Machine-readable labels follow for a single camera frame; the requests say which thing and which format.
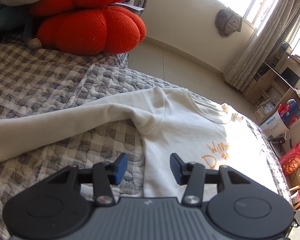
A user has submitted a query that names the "wooden desk with shelves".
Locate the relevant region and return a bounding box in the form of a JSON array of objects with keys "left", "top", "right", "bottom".
[{"left": 243, "top": 42, "right": 300, "bottom": 125}]

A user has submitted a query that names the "red plastic basket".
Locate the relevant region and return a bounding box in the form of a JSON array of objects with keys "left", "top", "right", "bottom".
[{"left": 279, "top": 142, "right": 300, "bottom": 176}]

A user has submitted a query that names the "beige curtain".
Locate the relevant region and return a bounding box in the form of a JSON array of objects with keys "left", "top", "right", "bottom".
[{"left": 224, "top": 0, "right": 300, "bottom": 91}]

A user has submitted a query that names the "white paper shopping bag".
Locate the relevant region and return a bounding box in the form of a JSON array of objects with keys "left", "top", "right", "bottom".
[{"left": 261, "top": 99, "right": 300, "bottom": 140}]

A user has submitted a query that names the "cream Winnie the Pooh sweatshirt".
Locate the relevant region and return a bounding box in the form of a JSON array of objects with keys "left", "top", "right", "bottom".
[{"left": 0, "top": 87, "right": 276, "bottom": 198}]

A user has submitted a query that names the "teal plush toy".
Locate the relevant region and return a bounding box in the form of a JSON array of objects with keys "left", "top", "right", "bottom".
[{"left": 0, "top": 4, "right": 43, "bottom": 49}]

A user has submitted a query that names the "red flower-shaped cushion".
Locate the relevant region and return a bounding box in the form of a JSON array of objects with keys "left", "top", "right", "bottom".
[{"left": 30, "top": 0, "right": 146, "bottom": 55}]

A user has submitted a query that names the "grey quilted bed cover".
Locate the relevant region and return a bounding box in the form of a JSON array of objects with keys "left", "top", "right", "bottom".
[{"left": 0, "top": 39, "right": 293, "bottom": 240}]

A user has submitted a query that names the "black laptop on desk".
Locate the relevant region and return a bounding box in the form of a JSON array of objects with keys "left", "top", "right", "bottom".
[{"left": 281, "top": 67, "right": 300, "bottom": 87}]

